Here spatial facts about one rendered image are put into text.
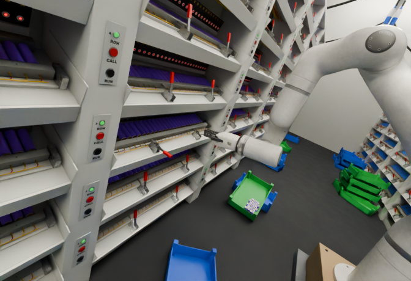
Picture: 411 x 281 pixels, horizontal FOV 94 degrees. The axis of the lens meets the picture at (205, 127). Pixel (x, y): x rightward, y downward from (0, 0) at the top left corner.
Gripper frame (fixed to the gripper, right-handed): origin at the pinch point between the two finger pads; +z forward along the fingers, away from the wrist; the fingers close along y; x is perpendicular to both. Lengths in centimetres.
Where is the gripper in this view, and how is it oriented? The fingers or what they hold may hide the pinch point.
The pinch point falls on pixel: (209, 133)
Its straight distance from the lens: 87.1
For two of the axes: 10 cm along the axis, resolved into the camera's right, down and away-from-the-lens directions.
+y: 5.2, -1.2, 8.5
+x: 1.8, -9.5, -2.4
